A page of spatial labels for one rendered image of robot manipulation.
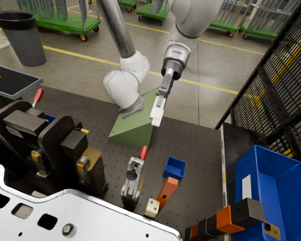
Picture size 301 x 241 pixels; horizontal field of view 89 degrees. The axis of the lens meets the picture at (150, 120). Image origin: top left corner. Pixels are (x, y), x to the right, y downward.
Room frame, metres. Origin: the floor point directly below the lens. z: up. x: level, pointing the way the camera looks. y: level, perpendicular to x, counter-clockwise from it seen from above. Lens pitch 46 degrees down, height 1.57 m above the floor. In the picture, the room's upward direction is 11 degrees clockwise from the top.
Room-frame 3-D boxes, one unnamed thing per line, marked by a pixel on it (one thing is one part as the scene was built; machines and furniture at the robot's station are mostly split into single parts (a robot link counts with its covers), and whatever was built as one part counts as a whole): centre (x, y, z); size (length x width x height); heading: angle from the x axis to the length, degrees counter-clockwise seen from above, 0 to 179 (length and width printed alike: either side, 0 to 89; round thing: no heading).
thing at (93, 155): (0.26, 0.18, 0.88); 0.11 x 0.07 x 0.37; 171
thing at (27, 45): (2.41, 2.31, 0.36); 0.50 x 0.50 x 0.73
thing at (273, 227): (0.15, -0.43, 1.04); 0.08 x 0.04 x 0.01; 71
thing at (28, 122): (0.29, 0.37, 0.94); 0.18 x 0.13 x 0.49; 81
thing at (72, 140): (0.28, 0.24, 0.91); 0.07 x 0.05 x 0.42; 171
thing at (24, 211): (0.07, 0.32, 0.84); 0.12 x 0.05 x 0.29; 171
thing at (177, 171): (0.44, -0.19, 0.74); 0.11 x 0.10 x 0.09; 81
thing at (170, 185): (0.16, -0.08, 0.95); 0.03 x 0.01 x 0.50; 81
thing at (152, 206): (0.14, -0.06, 0.88); 0.04 x 0.04 x 0.37; 81
